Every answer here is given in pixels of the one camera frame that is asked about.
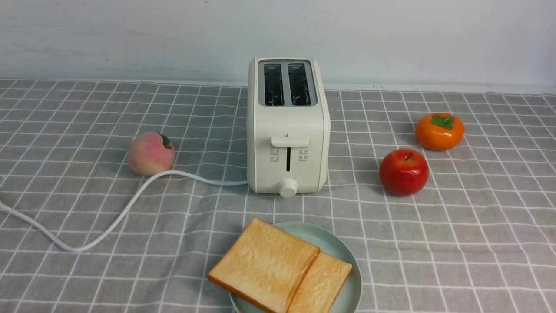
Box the toast slice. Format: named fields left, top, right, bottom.
left=207, top=218, right=320, bottom=313
left=288, top=252, right=353, bottom=313

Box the white two-slot toaster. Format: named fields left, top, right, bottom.
left=246, top=57, right=331, bottom=198

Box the light green round plate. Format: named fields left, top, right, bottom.
left=231, top=222, right=363, bottom=313

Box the red apple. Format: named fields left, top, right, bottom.
left=379, top=149, right=430, bottom=197

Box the pink peach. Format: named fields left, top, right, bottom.
left=127, top=132, right=175, bottom=176

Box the orange persimmon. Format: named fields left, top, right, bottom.
left=415, top=113, right=465, bottom=151

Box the grey checked tablecloth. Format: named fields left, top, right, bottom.
left=0, top=79, right=556, bottom=313

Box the white toaster power cord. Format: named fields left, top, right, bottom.
left=0, top=170, right=249, bottom=253

